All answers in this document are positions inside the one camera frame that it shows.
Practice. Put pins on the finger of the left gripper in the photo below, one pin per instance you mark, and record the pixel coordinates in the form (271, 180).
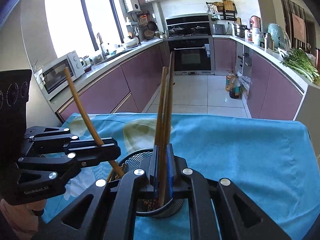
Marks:
(50, 134)
(64, 154)

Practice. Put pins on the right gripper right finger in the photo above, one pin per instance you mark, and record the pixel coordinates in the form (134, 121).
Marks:
(218, 209)

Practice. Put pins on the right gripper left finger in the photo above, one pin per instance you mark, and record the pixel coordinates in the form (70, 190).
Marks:
(105, 210)

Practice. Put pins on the wooden chopstick red end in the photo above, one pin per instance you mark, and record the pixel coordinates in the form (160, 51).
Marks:
(99, 142)
(168, 105)
(161, 165)
(160, 106)

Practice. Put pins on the kitchen faucet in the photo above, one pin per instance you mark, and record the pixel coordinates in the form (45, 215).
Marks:
(103, 51)

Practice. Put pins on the kitchen window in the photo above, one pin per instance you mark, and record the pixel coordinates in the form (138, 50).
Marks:
(74, 25)

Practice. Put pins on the teal kitchen appliance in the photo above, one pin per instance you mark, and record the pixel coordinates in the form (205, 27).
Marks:
(280, 37)

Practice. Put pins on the person's left hand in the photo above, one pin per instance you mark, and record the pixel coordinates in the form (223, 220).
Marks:
(21, 218)

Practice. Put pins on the black mesh utensil cup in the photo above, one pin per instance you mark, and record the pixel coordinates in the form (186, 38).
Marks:
(147, 206)

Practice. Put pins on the white microwave oven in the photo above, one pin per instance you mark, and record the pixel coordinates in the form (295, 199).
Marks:
(51, 77)

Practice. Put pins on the blue floral tablecloth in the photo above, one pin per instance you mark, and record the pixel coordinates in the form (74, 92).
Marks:
(272, 161)

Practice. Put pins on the pink lower cabinets left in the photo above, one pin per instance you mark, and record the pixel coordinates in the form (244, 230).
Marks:
(126, 83)

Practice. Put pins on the pink cabinets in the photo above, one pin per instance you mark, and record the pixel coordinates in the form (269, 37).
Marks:
(275, 92)
(126, 83)

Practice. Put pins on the cooking oil bottle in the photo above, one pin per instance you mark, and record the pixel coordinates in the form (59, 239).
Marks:
(233, 85)

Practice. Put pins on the pink lower cabinets right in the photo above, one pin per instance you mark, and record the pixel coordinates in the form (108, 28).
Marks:
(275, 92)

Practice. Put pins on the black built-in oven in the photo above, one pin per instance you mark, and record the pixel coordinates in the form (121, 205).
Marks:
(193, 55)

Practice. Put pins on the white water heater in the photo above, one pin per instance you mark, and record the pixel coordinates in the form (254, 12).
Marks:
(132, 5)

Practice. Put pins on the black range hood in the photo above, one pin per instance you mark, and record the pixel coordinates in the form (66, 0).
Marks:
(188, 25)

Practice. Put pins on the green leafy vegetables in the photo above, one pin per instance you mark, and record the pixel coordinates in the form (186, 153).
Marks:
(298, 61)

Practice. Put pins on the steel thermos bottle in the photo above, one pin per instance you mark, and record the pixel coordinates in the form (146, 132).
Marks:
(269, 42)

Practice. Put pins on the silver toaster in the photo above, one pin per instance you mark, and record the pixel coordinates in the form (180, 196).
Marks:
(218, 29)

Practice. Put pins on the steel cooking pot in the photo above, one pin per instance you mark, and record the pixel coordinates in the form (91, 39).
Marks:
(239, 30)

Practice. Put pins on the pink electric kettle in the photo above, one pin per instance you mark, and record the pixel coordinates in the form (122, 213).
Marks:
(255, 22)

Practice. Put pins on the black camera box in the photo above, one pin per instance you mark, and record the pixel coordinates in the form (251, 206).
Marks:
(14, 97)

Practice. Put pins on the wall spice rack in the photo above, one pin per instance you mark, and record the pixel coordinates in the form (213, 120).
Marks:
(225, 10)

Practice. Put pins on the pink wall picture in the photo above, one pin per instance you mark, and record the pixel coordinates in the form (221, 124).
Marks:
(298, 28)

